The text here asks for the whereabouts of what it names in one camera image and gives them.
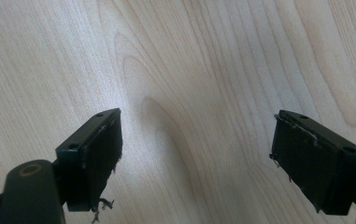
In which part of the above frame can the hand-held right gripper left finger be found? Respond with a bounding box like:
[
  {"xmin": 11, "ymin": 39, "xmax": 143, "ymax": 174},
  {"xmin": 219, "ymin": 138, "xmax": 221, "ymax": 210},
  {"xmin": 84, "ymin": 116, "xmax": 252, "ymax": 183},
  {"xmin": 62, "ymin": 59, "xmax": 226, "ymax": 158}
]
[{"xmin": 55, "ymin": 107, "xmax": 124, "ymax": 213}]

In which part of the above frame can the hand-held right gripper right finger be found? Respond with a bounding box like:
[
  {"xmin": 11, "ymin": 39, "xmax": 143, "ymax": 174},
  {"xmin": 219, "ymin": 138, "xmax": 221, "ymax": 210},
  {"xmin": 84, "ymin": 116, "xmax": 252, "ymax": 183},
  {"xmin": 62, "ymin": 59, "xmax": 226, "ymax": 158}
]
[{"xmin": 269, "ymin": 108, "xmax": 356, "ymax": 217}]

